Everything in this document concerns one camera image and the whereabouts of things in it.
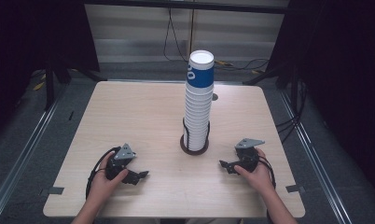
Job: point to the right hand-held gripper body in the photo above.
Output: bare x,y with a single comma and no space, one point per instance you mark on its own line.
247,157

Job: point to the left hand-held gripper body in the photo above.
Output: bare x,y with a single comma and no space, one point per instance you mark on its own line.
124,153

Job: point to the stack of ribbed white cups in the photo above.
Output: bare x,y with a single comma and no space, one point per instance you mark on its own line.
197,118

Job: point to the blue banded white paper cup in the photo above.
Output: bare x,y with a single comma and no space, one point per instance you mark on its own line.
201,73

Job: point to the person's right hand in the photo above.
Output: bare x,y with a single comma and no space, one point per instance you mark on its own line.
260,179

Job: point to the person's left hand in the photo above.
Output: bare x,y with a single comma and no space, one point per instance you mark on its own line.
100,185

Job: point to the grey tape piece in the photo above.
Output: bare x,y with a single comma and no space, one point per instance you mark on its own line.
293,188
55,190

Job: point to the round dark table grommet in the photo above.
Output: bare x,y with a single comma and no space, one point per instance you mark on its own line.
215,96

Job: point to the black metal stand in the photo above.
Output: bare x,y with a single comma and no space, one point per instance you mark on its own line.
269,74
49,90

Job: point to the black curtain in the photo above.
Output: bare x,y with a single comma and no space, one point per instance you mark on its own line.
27,46
341,62

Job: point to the black overhead bar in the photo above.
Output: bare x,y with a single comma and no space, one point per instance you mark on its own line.
188,5

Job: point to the aluminium floor rail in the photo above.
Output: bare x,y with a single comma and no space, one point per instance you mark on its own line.
313,155
24,149

